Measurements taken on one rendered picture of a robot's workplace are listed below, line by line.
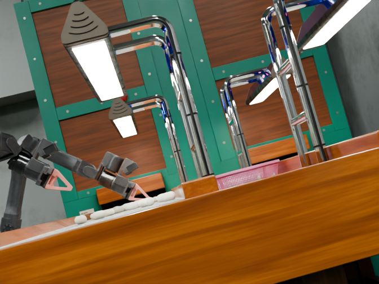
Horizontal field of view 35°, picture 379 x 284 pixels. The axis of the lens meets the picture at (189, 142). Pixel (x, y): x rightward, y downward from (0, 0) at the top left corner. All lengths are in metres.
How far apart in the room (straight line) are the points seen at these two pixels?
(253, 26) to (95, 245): 2.11
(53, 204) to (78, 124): 2.03
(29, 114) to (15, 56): 0.50
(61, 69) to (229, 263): 2.05
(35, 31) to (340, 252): 2.19
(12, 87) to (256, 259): 3.78
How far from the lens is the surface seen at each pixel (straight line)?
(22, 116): 4.87
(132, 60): 2.85
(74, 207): 2.78
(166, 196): 1.29
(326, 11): 1.43
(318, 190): 0.96
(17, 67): 4.62
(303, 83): 1.28
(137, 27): 1.28
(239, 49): 2.88
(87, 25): 1.06
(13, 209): 2.34
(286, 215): 0.95
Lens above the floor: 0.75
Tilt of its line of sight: 4 degrees up
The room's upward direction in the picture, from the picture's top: 15 degrees counter-clockwise
